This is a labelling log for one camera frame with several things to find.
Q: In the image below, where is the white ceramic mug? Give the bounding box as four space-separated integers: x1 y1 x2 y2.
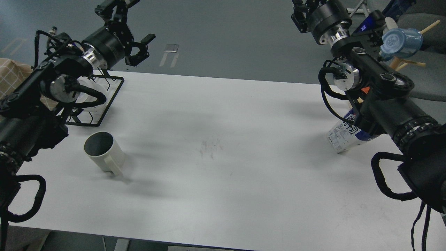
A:
83 131 126 175

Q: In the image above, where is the black wire cup rack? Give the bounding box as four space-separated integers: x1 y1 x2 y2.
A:
52 69 125 127

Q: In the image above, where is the beige checkered cloth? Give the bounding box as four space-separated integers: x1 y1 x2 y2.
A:
0 58 59 111

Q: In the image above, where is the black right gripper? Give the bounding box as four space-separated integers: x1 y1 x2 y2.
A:
292 0 352 45

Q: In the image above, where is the orange plastic cup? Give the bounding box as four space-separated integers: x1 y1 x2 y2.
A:
361 87 370 94

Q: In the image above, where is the wooden cup tree stand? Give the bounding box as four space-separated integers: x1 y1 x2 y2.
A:
379 17 445 105

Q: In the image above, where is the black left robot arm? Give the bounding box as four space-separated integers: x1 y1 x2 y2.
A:
1 0 156 251

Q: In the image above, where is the grey office chair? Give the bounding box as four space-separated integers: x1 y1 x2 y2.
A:
383 0 445 102

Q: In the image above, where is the blue plastic cup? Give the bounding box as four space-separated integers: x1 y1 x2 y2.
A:
380 28 423 61

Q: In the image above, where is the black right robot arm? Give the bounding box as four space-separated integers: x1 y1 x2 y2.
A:
291 0 446 251

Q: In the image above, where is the blue white milk carton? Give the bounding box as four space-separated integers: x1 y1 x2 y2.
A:
325 121 379 153

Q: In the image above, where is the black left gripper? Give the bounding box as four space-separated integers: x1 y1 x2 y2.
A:
82 0 156 69

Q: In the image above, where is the blue fabric on chair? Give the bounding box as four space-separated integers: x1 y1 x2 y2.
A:
362 0 417 21

